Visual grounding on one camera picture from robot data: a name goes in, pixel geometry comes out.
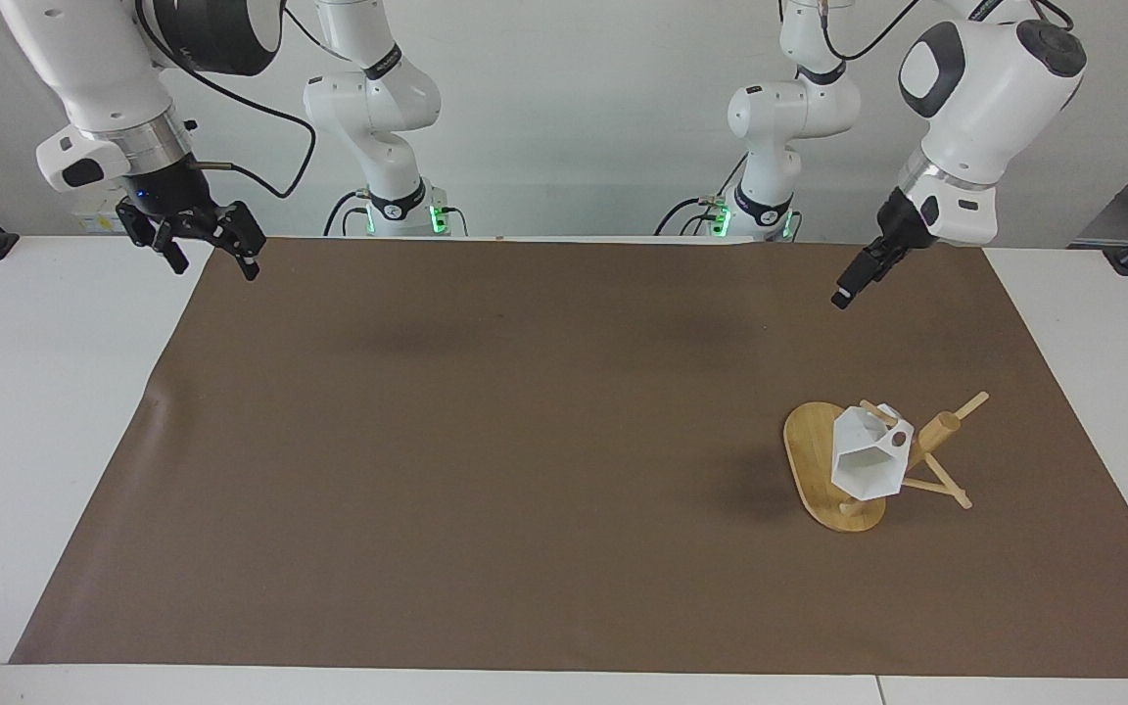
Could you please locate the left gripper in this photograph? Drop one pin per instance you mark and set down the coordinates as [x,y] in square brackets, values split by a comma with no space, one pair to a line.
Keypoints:
[899,223]

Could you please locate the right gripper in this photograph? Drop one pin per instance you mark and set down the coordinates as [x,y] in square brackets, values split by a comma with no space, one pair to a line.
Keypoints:
[170,191]

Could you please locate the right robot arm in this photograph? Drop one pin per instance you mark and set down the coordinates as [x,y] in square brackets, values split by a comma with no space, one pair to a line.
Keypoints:
[94,69]

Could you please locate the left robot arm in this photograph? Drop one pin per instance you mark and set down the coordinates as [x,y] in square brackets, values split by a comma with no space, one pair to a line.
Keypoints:
[985,98]

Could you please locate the white faceted cup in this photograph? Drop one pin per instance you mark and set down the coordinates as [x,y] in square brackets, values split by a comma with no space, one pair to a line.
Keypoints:
[863,436]

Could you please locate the wooden cup rack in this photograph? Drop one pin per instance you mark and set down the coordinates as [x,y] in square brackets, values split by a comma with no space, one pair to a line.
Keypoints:
[814,460]

